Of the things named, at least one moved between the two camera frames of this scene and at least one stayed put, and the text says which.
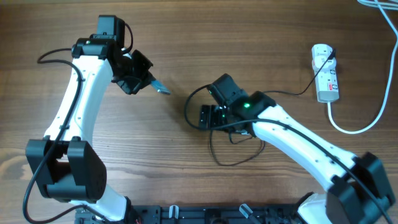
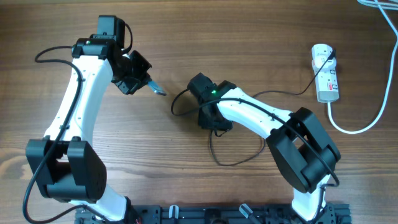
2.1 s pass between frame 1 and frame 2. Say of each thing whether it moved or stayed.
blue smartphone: moved
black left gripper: stayed
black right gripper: stayed
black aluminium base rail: stayed
